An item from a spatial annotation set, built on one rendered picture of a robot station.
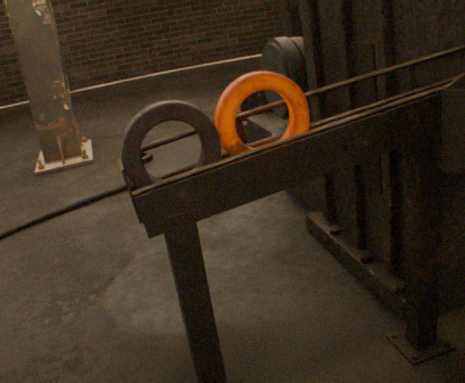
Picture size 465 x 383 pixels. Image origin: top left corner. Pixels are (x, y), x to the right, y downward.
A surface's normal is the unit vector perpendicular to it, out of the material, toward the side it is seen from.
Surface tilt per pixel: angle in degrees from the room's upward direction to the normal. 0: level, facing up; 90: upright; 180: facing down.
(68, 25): 90
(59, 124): 90
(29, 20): 90
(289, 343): 0
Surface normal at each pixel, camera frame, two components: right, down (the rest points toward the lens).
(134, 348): -0.14, -0.92
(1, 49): 0.27, 0.32
